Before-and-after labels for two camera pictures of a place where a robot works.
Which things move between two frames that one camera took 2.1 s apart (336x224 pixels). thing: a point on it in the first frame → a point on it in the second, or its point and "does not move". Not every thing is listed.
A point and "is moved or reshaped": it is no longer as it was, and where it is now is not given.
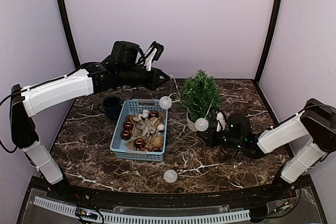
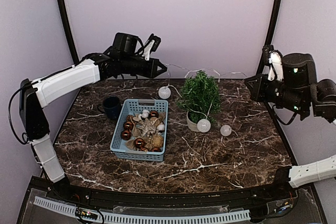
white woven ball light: [170, 176] is moved or reshaped
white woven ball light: [165, 102] → [164, 92]
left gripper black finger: [166, 77] → [158, 63]
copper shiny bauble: [126, 135] does not move
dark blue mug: [111, 107] does not move
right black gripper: [210, 139] → [258, 91]
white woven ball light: [201, 124] does not move
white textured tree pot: [191, 124] does not move
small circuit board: [86, 213] does not move
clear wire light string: [178, 94] → [190, 70]
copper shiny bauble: [153, 114] does not move
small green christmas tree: [200, 96] does not move
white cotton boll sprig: [145, 114] does not move
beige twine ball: [157, 141] does not move
